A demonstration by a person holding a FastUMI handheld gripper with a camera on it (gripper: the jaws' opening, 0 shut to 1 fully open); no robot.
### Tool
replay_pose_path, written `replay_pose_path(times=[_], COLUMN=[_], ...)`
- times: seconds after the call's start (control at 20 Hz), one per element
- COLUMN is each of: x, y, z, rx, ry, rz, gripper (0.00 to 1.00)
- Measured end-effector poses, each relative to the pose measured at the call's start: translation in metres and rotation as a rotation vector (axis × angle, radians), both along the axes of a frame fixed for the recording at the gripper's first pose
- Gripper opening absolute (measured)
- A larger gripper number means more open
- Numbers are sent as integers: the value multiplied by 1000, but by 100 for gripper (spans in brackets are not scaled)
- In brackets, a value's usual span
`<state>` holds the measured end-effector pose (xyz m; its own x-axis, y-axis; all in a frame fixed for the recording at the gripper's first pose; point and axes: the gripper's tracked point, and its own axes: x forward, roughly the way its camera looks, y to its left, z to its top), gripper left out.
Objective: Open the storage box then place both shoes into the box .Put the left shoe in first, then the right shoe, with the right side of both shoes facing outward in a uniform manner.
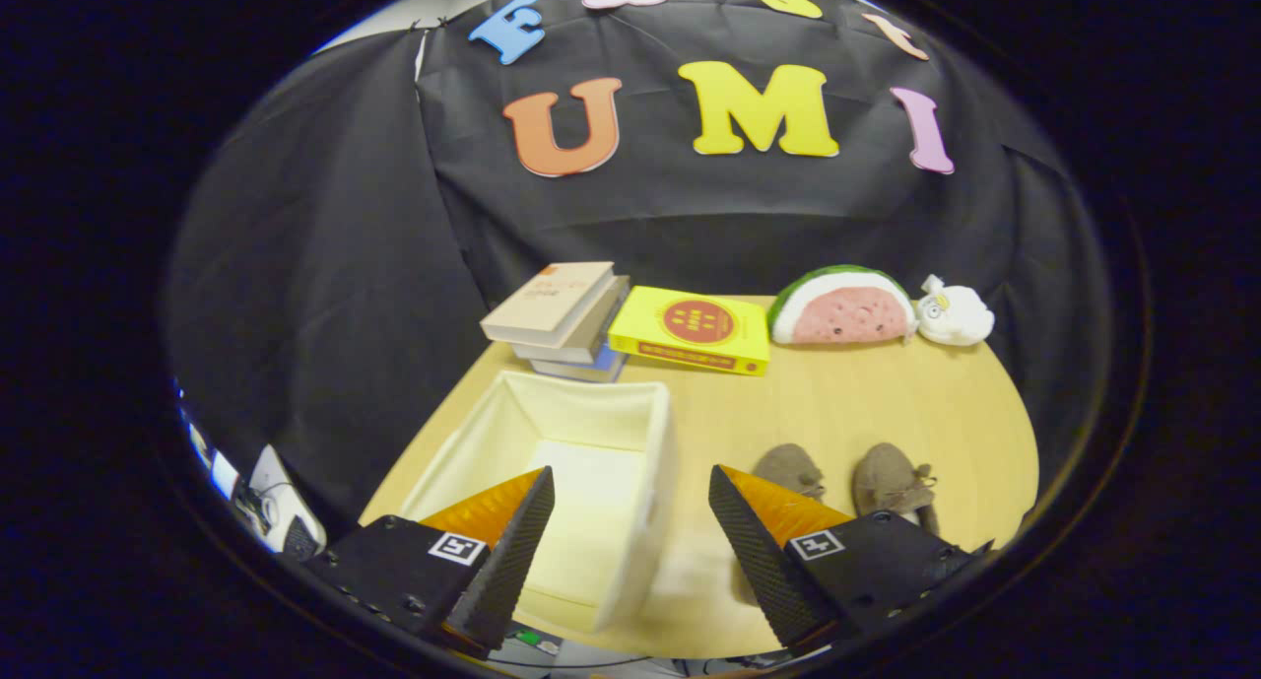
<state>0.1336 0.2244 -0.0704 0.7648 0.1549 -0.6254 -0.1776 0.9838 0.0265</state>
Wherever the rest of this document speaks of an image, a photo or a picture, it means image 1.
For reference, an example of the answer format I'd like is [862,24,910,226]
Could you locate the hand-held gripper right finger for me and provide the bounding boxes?
[706,463,994,657]

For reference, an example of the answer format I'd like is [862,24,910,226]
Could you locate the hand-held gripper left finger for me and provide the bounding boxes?
[300,465,558,657]

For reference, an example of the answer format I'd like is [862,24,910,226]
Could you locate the brown moccasin shoe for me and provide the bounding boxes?
[852,442,942,537]
[752,443,827,503]

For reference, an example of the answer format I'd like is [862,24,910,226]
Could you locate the cream fabric storage box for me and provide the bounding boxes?
[394,369,681,633]

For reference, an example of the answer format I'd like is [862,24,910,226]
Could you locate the blue book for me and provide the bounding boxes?
[530,344,630,383]

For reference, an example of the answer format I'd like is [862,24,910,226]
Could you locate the grey book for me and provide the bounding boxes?
[512,275,631,365]

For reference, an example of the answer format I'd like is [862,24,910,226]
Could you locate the yellow book with red circle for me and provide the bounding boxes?
[607,285,771,376]

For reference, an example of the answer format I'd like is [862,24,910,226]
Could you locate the watermelon slice plush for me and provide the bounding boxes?
[767,264,919,346]

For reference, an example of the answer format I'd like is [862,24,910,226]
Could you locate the beige book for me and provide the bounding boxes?
[480,261,617,349]

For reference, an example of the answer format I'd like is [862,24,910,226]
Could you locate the white plush toy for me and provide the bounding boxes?
[916,274,996,347]

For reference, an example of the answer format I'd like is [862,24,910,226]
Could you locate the black backdrop cloth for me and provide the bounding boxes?
[167,0,1109,542]

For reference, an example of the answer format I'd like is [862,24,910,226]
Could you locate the white device with cables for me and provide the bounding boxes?
[246,444,328,560]

